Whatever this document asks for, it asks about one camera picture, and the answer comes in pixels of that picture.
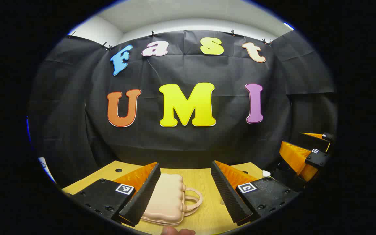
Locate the pink hard-shell suitcase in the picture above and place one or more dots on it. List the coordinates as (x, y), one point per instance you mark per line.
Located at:
(165, 199)

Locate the black backdrop cloth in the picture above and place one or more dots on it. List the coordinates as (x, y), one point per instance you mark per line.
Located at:
(188, 143)

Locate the white equipment with black parts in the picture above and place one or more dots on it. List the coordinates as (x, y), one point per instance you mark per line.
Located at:
(46, 168)

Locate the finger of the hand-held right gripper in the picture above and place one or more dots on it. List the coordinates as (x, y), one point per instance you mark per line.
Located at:
(312, 140)
(292, 153)

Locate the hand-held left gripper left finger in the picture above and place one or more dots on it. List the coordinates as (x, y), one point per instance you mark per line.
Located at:
(145, 192)

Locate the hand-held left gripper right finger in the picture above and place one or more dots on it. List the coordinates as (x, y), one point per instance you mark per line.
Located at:
(227, 195)

